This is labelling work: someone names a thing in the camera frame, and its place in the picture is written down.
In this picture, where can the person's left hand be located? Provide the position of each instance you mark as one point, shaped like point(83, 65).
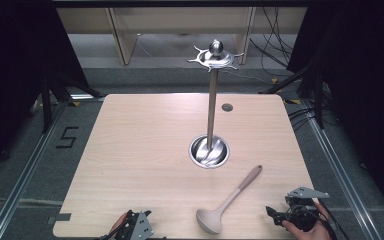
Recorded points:
point(117, 225)

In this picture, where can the stainless steel utensil rack stand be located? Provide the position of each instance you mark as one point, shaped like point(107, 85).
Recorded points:
point(211, 100)

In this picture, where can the light wooden desk frame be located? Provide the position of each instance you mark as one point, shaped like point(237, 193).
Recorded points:
point(123, 40)

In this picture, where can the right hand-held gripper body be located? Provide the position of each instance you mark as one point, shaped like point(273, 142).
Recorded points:
point(301, 213)

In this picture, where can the aluminium floor rail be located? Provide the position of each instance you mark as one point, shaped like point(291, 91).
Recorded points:
point(340, 180)
point(20, 186)

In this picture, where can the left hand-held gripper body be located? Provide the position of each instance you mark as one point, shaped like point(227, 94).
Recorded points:
point(139, 228)

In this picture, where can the person's right hand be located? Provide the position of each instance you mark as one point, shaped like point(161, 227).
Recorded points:
point(316, 230)

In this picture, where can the black metal stand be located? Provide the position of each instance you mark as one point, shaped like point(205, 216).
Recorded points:
point(46, 100)
point(316, 96)

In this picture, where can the beige silicone ladle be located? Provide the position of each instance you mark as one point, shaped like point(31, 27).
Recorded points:
point(210, 220)

